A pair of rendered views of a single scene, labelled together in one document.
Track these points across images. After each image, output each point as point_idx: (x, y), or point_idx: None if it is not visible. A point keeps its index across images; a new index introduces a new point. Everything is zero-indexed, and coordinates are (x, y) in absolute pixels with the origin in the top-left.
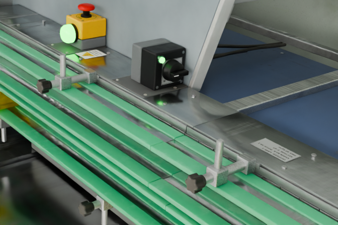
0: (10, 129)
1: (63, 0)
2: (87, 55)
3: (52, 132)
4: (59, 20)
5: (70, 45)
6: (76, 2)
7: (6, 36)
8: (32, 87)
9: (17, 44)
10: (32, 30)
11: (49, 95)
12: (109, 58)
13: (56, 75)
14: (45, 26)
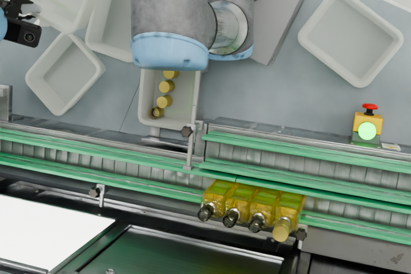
0: (247, 241)
1: (304, 105)
2: (392, 147)
3: (370, 225)
4: (295, 125)
5: (361, 142)
6: (328, 106)
7: (284, 143)
8: (345, 185)
9: (311, 148)
10: (300, 134)
11: (373, 189)
12: (407, 147)
13: None
14: (296, 131)
